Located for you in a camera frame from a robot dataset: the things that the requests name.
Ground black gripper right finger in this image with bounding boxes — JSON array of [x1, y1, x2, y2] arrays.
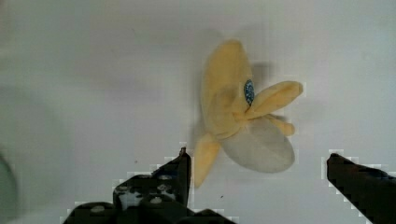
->
[[326, 153, 396, 224]]

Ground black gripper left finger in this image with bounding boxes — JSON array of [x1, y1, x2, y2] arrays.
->
[[63, 148, 236, 224]]

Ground yellow plush peeled banana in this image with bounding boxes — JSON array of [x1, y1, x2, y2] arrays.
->
[[194, 39, 304, 188]]

